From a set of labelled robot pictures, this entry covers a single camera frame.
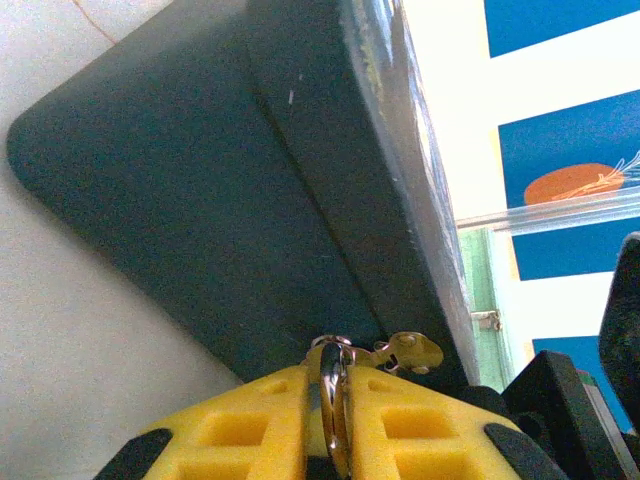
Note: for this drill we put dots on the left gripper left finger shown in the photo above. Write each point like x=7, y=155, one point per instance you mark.
x=240, y=435

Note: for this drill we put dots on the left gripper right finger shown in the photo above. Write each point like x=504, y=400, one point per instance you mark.
x=420, y=435

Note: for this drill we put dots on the blue floral wall poster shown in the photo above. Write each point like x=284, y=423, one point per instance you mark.
x=560, y=25
x=550, y=150
x=565, y=350
x=565, y=255

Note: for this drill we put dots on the starry night tin box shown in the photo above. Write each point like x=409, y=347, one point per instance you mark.
x=225, y=200

